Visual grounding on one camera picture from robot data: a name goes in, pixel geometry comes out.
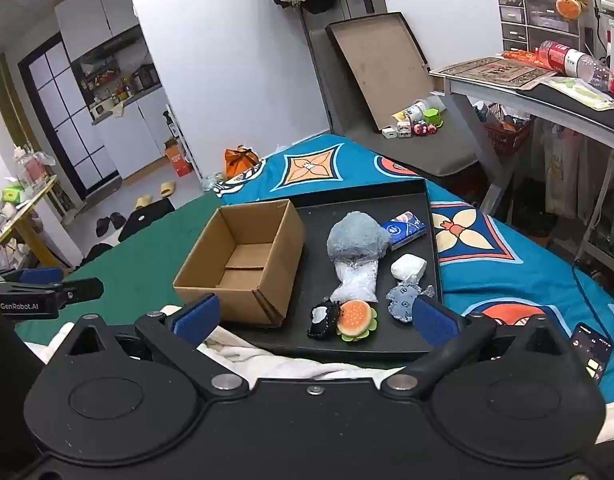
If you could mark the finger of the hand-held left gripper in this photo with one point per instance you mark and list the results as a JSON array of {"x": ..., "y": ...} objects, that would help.
[
  {"x": 41, "y": 276},
  {"x": 82, "y": 291}
]

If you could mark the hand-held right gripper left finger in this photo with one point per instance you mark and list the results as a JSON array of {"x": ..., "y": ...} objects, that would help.
[{"x": 197, "y": 317}]

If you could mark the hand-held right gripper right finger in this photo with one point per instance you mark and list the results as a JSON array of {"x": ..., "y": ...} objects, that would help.
[{"x": 434, "y": 322}]

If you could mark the brown cardboard box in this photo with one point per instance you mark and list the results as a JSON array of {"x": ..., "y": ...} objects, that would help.
[{"x": 207, "y": 270}]

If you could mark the white soft bun toy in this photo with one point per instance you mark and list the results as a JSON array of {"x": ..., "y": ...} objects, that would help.
[{"x": 408, "y": 267}]

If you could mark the clear plastic bag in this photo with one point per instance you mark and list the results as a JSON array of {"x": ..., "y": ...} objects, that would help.
[{"x": 354, "y": 280}]

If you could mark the grey fluffy plush toy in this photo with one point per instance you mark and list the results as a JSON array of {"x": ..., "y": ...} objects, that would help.
[{"x": 357, "y": 237}]

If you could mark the black tray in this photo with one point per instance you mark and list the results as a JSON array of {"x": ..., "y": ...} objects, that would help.
[{"x": 317, "y": 240}]

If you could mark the small grey plush toy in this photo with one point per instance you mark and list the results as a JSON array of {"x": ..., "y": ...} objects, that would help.
[{"x": 402, "y": 301}]

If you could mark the dark clothes pile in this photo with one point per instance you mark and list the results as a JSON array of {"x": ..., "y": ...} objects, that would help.
[{"x": 98, "y": 253}]

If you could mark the yellow side table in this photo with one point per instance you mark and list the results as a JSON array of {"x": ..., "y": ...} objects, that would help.
[{"x": 32, "y": 210}]

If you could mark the black slipper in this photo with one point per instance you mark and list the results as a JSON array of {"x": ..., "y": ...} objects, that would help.
[
  {"x": 118, "y": 219},
  {"x": 103, "y": 226}
]

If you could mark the green blanket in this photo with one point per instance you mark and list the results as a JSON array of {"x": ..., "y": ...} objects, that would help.
[{"x": 137, "y": 250}]

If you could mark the burger plush toy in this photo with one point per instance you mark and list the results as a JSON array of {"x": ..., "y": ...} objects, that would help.
[{"x": 356, "y": 321}]

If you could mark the blue tissue packet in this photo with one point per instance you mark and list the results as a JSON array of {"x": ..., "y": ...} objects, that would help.
[{"x": 404, "y": 228}]

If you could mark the white cloth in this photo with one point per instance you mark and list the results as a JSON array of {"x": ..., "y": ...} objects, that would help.
[{"x": 287, "y": 367}]

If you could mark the yellow slipper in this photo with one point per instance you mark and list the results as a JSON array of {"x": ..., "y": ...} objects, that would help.
[
  {"x": 167, "y": 189},
  {"x": 143, "y": 203}
]

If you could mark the small black plush toy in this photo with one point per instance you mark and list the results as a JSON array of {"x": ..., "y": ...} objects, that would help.
[{"x": 323, "y": 317}]

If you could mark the crumpled greenish plastic bag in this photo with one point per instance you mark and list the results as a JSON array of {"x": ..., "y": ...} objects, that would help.
[{"x": 213, "y": 181}]

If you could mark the black grid sliding door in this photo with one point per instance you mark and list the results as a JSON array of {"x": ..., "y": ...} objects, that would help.
[{"x": 67, "y": 120}]

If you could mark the orange carton box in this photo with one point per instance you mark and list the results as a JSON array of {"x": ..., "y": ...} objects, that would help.
[{"x": 178, "y": 159}]

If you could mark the black smartphone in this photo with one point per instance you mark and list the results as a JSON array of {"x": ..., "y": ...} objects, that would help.
[{"x": 592, "y": 352}]

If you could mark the orange bag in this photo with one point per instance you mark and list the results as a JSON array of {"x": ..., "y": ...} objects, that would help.
[{"x": 242, "y": 161}]

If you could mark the white kitchen cabinet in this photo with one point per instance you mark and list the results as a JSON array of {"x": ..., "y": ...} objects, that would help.
[{"x": 132, "y": 135}]

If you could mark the white rack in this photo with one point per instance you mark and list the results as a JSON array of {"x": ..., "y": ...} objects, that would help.
[{"x": 183, "y": 145}]

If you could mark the white rice cooker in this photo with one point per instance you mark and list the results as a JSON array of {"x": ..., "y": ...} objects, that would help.
[{"x": 102, "y": 109}]

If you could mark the beige cloth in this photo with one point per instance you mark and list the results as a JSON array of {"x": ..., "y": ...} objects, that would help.
[{"x": 118, "y": 109}]

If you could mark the red toy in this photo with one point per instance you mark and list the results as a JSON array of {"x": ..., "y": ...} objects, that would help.
[{"x": 425, "y": 129}]

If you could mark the white power adapter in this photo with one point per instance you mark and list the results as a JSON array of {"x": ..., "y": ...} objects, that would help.
[{"x": 389, "y": 133}]

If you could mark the beige tote bag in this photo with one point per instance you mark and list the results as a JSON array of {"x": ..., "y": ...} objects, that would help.
[{"x": 564, "y": 170}]

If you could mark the red basket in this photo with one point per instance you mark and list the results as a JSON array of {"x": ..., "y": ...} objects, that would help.
[{"x": 509, "y": 132}]

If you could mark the green cup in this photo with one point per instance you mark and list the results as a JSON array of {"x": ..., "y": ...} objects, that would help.
[{"x": 435, "y": 116}]

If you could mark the white jar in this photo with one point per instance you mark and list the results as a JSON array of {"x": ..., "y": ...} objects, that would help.
[{"x": 413, "y": 108}]

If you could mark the white desk with black top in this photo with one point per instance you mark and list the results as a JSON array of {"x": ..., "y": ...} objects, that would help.
[{"x": 562, "y": 105}]

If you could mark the printed cardboard sheet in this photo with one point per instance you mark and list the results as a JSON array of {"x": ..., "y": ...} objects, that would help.
[{"x": 492, "y": 72}]

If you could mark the framed brown board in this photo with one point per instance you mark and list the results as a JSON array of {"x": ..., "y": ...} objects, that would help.
[{"x": 382, "y": 70}]

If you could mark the green white packet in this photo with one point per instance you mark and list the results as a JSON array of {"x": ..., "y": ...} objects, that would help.
[{"x": 584, "y": 94}]

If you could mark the plastic bottle red label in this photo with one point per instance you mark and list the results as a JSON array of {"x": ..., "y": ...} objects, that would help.
[{"x": 572, "y": 60}]

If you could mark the grey drawer organizer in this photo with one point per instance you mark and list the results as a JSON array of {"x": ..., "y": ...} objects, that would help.
[{"x": 534, "y": 25}]

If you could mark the orange round plush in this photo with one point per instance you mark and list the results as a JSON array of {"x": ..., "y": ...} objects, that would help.
[{"x": 568, "y": 8}]

